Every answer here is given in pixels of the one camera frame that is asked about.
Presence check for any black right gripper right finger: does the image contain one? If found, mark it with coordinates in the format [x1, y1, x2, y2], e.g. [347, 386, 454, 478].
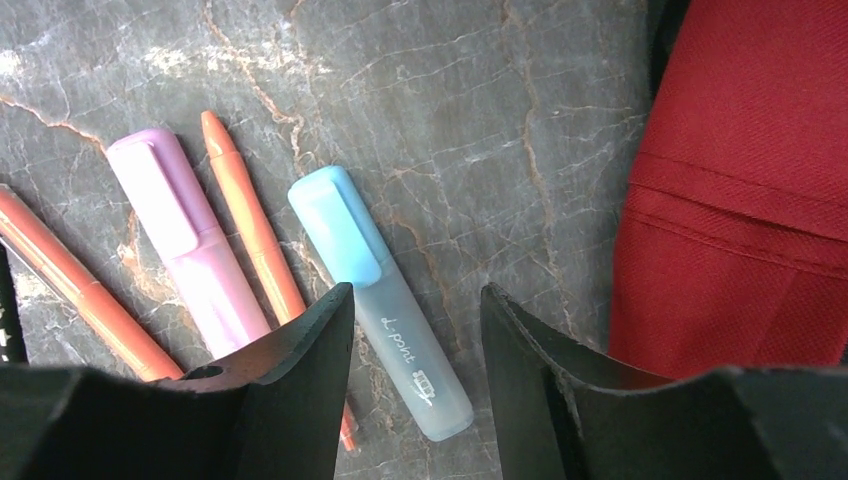
[480, 283, 847, 479]

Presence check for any red student backpack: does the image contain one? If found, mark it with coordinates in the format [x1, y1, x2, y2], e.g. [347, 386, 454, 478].
[609, 1, 847, 378]

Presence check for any pink highlighter pen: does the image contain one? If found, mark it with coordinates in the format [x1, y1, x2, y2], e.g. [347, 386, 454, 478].
[107, 128, 270, 358]

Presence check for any orange pen upper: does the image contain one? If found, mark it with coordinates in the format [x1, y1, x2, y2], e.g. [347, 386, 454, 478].
[200, 109, 359, 454]

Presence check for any blue highlighter pen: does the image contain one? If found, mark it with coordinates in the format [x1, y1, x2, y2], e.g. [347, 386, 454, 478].
[287, 165, 474, 442]

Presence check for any orange pen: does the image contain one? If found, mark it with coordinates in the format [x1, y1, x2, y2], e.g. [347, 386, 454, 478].
[1, 184, 183, 381]
[200, 109, 359, 454]

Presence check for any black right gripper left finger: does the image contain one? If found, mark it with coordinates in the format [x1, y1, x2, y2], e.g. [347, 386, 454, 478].
[1, 283, 354, 479]

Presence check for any orange pen lower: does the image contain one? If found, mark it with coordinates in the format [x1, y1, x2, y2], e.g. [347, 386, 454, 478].
[1, 184, 183, 381]

